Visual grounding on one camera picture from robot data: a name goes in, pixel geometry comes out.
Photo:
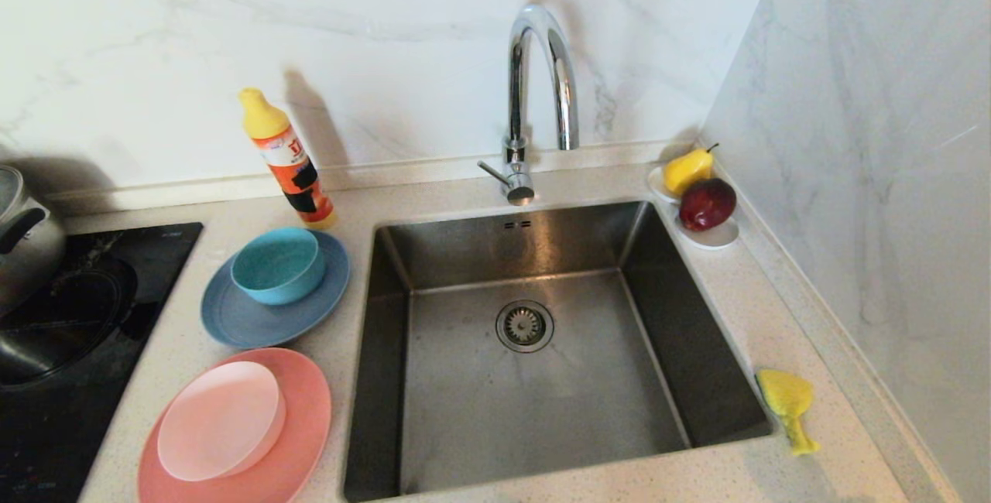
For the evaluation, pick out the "orange dish soap bottle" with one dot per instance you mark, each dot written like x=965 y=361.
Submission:
x=298 y=178

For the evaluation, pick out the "metal sink drain strainer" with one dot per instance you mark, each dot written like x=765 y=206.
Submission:
x=525 y=326

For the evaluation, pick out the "stainless steel sink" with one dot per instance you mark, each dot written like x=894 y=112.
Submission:
x=542 y=410

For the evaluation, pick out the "yellow sponge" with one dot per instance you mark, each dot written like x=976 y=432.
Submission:
x=786 y=395

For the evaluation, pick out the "chrome gooseneck faucet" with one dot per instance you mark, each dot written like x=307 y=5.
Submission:
x=517 y=170

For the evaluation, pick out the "yellow pear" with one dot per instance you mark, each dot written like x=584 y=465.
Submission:
x=685 y=170

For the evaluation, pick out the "dark red apple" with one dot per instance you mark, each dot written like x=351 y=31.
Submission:
x=706 y=205

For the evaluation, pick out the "white fruit dish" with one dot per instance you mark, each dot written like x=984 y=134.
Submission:
x=716 y=238

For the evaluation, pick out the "teal bowl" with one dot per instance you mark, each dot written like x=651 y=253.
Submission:
x=279 y=278

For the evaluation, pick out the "large salmon pink plate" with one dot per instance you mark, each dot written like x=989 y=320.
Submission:
x=306 y=410

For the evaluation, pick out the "blue plate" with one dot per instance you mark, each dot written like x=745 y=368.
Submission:
x=248 y=325

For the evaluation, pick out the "small light pink plate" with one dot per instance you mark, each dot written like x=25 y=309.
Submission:
x=221 y=422

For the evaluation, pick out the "stainless steel pot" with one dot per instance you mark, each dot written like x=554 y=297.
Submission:
x=35 y=255

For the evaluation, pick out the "black induction cooktop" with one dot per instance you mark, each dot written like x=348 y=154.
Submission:
x=46 y=441

